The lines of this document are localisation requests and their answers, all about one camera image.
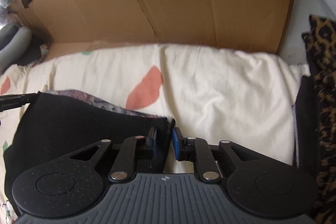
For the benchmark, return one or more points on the cream bear print bedsheet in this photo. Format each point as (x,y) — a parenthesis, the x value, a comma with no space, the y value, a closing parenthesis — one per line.
(240,103)

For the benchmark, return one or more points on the black cloth under neck pillow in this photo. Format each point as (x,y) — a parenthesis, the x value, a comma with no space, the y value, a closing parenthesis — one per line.
(34,54)

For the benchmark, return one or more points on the grey neck pillow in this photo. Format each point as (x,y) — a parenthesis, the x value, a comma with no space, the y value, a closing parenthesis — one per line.
(14,42)

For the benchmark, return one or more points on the leopard print garment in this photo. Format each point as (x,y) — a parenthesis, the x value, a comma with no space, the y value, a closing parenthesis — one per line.
(320,53)

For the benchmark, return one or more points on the black bear patchwork shorts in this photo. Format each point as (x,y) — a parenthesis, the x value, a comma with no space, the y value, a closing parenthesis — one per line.
(55,125)

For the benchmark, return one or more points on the black garment under leopard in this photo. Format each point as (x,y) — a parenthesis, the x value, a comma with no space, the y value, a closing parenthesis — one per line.
(306,118)

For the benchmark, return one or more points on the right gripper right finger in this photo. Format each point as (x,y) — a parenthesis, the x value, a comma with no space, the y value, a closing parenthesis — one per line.
(197,151)

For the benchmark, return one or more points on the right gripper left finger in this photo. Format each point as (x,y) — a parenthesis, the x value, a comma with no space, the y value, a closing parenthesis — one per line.
(134,149)

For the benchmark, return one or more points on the brown cardboard sheet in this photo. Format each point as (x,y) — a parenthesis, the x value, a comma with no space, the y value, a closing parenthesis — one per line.
(247,25)

